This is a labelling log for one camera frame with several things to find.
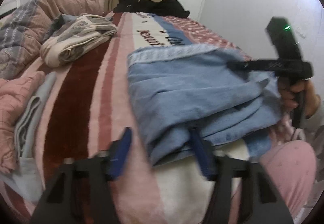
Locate light blue denim pants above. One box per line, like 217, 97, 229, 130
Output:
127, 44, 282, 166

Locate grey sleeve forearm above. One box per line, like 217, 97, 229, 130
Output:
304, 99, 324, 133

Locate person's right hand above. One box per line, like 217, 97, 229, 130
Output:
277, 77, 322, 119

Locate pink pajama leg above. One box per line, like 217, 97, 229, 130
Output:
260, 140, 316, 218

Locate striped polka dot blanket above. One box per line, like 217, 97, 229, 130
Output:
32, 13, 234, 223

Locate grey folded garment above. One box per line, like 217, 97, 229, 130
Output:
14, 71, 56, 162

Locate pink garment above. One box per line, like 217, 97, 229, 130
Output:
0, 71, 45, 174

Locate black clothes pile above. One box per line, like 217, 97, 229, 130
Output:
113, 0, 190, 18

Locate cream patterned folded garment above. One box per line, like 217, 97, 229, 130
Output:
39, 13, 117, 68

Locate pink plaid comforter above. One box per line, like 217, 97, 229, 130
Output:
1, 0, 105, 80

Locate white headboard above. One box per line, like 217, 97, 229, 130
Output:
0, 0, 20, 19

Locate white wall socket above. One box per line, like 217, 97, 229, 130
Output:
295, 27, 306, 39

